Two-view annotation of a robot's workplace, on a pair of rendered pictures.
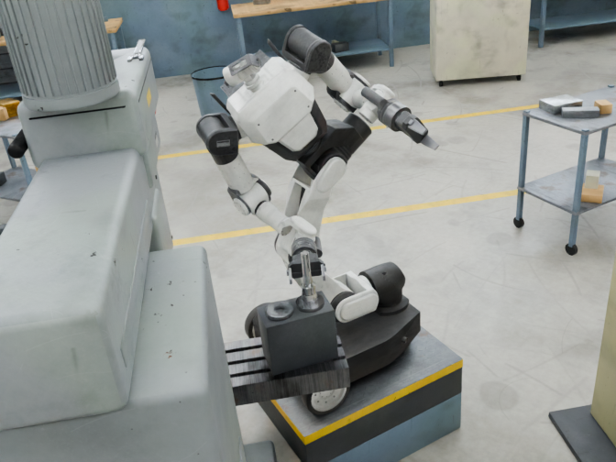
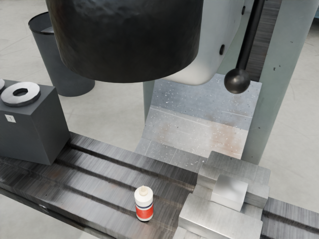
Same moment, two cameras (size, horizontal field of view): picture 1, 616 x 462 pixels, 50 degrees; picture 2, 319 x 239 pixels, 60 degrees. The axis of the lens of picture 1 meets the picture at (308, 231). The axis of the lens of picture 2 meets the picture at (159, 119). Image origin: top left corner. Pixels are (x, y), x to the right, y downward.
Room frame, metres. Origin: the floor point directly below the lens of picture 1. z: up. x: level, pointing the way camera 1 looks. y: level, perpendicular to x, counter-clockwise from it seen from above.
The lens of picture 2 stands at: (1.99, 0.68, 1.51)
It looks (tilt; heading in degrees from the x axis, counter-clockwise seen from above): 42 degrees down; 209
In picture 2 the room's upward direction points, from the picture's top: straight up
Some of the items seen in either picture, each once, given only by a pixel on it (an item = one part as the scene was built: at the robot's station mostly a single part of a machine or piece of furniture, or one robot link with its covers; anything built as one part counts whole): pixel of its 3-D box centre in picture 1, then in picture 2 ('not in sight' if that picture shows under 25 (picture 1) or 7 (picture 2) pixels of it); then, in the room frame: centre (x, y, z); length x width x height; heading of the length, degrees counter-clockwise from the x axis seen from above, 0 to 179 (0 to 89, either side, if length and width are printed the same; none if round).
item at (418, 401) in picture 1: (346, 386); not in sight; (2.30, -0.10, 0.20); 0.78 x 0.68 x 0.40; 117
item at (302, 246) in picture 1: (304, 261); not in sight; (1.88, 0.02, 1.13); 0.13 x 0.12 x 0.10; 91
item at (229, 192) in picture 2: not in sight; (228, 196); (1.64, 0.65, 1.01); 0.06 x 0.05 x 0.06; 93
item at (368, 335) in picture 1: (341, 316); not in sight; (2.30, -0.10, 0.59); 0.64 x 0.52 x 0.33; 117
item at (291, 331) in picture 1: (297, 330); (16, 119); (1.68, 0.06, 1.00); 0.22 x 0.12 x 0.20; 105
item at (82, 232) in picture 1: (82, 245); not in sight; (1.16, 0.45, 1.66); 0.80 x 0.23 x 0.20; 6
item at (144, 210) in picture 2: not in sight; (144, 200); (1.71, 0.49, 0.96); 0.04 x 0.04 x 0.11
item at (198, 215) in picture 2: not in sight; (219, 223); (1.70, 0.65, 0.99); 0.15 x 0.06 x 0.04; 93
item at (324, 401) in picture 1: (325, 390); not in sight; (1.95, -0.01, 0.50); 0.20 x 0.05 x 0.20; 117
